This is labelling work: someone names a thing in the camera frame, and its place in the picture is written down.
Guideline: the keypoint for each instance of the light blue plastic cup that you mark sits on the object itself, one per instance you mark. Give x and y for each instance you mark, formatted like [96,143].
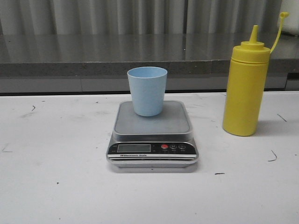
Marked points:
[147,88]

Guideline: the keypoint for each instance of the yellow squeeze bottle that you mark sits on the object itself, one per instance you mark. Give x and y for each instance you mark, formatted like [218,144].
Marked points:
[246,81]

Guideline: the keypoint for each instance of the silver electronic kitchen scale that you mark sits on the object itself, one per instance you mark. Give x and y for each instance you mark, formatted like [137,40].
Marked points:
[162,141]

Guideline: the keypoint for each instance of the grey steel counter shelf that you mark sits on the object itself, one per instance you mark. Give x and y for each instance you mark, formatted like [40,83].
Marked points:
[82,64]

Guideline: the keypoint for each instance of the white container in background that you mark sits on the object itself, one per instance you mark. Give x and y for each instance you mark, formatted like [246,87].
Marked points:
[290,23]

